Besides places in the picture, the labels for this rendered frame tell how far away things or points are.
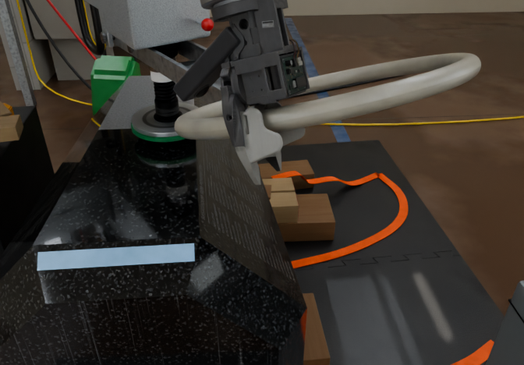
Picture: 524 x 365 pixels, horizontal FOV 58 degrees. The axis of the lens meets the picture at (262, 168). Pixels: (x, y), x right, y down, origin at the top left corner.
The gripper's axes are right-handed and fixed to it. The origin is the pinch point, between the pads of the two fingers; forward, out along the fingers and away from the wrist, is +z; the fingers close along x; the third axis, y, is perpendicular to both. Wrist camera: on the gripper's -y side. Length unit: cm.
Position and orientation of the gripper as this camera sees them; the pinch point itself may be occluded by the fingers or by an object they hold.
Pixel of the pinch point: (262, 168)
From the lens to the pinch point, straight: 60.4
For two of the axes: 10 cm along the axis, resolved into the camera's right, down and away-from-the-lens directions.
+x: 4.5, -2.9, 8.4
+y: 8.7, -0.8, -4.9
